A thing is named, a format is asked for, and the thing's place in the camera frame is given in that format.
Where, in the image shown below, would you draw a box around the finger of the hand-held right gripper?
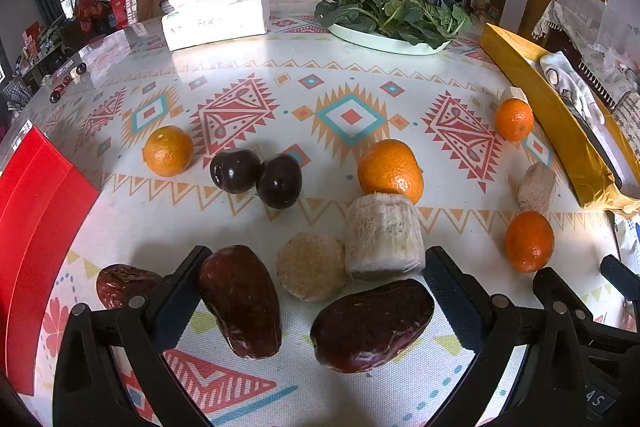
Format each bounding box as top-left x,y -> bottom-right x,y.
600,254 -> 640,303
532,267 -> 596,343

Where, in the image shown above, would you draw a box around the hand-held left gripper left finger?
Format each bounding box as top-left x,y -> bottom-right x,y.
52,245 -> 213,427

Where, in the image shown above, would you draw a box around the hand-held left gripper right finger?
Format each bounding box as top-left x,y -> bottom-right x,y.
422,245 -> 568,427

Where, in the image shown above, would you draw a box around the small tangerine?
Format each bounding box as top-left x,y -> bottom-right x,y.
495,98 -> 535,142
142,125 -> 195,178
505,210 -> 556,274

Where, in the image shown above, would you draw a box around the red date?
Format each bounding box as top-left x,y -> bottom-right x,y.
310,278 -> 436,374
96,263 -> 163,310
198,245 -> 283,360

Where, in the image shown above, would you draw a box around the large peeled sugarcane piece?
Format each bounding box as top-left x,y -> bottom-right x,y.
344,193 -> 427,281

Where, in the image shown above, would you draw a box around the large tangerine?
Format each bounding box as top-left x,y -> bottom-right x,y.
357,139 -> 425,205

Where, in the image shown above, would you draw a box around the dark purple plum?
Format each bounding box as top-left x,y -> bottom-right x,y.
256,154 -> 303,210
209,148 -> 262,195

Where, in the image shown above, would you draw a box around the red tray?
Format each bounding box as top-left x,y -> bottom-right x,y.
0,126 -> 101,398

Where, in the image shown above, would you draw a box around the white glove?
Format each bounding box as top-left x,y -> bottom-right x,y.
539,51 -> 608,128

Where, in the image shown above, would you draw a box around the gold box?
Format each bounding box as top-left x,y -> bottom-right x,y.
480,23 -> 640,210

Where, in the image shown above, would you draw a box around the white lace cover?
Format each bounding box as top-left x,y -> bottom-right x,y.
532,0 -> 640,58

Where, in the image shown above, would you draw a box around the pale green plate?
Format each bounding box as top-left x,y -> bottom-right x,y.
327,22 -> 453,56

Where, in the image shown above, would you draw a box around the spinach leaves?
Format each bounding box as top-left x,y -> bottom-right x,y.
314,0 -> 473,50

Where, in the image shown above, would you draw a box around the white tissue pack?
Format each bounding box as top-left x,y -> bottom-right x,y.
161,0 -> 271,52

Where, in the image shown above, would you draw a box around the red gift box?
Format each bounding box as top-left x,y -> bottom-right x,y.
110,0 -> 130,30

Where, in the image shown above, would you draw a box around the dark red cloth bundle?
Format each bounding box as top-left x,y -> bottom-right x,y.
72,0 -> 113,35

